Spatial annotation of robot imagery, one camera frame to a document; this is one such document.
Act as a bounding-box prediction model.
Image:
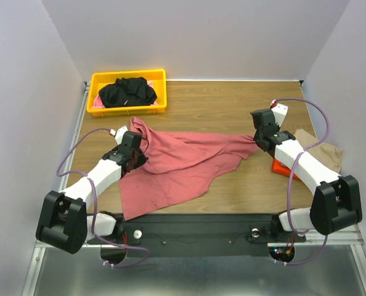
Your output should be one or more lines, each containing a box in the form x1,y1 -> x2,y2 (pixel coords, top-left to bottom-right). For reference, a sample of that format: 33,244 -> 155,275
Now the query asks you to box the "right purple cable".
274,97 -> 330,266

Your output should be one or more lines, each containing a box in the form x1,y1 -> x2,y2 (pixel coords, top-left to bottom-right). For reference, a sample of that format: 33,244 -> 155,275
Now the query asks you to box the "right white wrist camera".
270,100 -> 288,128

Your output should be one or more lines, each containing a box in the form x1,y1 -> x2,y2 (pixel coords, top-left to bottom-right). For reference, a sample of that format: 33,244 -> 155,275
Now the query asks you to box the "folded orange t shirt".
271,159 -> 291,177

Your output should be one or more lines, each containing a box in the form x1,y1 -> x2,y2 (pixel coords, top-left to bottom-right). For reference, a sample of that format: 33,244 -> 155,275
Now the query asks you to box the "light pink t shirt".
92,80 -> 159,109

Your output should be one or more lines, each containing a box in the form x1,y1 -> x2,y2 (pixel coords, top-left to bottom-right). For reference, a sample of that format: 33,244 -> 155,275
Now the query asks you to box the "black t shirt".
98,76 -> 158,109

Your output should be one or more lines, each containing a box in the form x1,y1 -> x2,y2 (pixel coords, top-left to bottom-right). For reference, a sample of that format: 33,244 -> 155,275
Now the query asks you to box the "pink red t shirt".
119,117 -> 259,220

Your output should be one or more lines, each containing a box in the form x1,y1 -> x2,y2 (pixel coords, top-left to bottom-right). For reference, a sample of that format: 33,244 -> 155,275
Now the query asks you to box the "folded beige t shirt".
294,129 -> 344,173

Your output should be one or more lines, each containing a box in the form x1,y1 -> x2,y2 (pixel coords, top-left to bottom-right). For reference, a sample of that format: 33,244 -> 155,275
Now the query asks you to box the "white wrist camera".
109,125 -> 128,145
270,100 -> 288,128

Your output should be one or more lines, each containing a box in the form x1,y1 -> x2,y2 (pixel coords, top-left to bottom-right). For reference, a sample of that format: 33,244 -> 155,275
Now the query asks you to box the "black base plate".
52,212 -> 307,258

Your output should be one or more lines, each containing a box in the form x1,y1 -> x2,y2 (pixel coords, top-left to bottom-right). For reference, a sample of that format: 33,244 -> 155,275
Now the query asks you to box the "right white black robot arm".
251,104 -> 362,241

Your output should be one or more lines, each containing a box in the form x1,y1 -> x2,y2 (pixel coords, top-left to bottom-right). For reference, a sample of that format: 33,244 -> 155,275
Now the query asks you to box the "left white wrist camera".
109,125 -> 128,145

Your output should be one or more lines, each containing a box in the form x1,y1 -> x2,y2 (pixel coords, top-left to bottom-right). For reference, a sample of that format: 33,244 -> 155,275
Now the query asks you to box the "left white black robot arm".
36,126 -> 147,254

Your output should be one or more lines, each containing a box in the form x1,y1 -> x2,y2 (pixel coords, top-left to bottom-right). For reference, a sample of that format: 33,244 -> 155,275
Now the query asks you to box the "yellow plastic bin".
86,69 -> 167,117

